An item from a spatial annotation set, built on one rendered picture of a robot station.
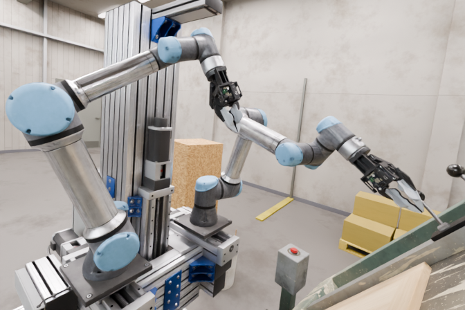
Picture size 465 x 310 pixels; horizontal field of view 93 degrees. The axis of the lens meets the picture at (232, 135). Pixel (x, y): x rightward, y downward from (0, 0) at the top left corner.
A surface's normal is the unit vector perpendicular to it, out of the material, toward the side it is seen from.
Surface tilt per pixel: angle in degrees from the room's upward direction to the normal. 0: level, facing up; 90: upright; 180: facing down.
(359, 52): 90
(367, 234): 90
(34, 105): 83
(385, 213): 90
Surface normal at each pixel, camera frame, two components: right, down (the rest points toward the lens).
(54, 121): 0.55, 0.04
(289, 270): -0.73, 0.00
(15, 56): 0.80, 0.14
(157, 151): 0.14, 0.11
